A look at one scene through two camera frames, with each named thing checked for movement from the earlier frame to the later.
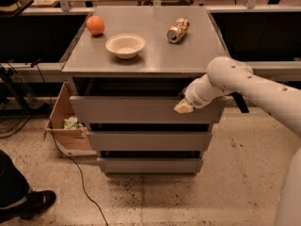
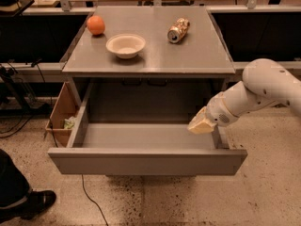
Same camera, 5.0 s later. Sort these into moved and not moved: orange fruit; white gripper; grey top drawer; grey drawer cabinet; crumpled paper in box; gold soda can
Moved: grey top drawer; white gripper
Not moved: gold soda can; crumpled paper in box; grey drawer cabinet; orange fruit
